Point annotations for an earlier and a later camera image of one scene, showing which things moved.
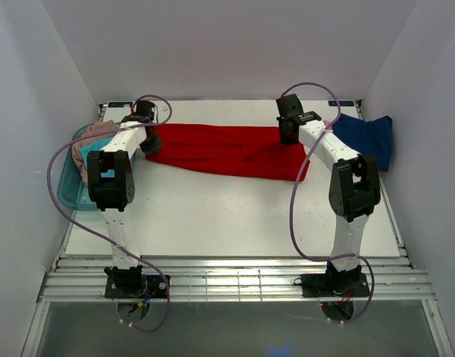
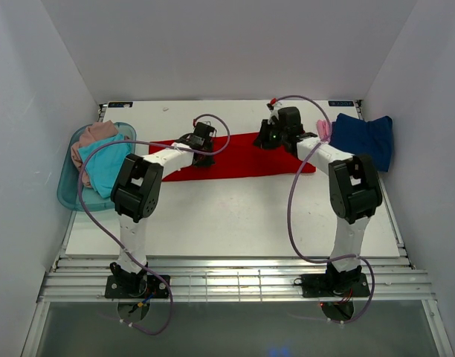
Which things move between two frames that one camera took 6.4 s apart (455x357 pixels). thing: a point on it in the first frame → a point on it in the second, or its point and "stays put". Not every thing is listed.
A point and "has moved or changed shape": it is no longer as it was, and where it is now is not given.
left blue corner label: [120, 104] stays put
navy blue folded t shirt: [373, 137] stays put
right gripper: [286, 140] → [262, 141]
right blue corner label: [341, 103] stays put
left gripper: [154, 147] → [210, 161]
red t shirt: [238, 149] has moved or changed shape
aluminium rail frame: [230, 278] stays put
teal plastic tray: [73, 193] stays put
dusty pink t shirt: [107, 126] stays put
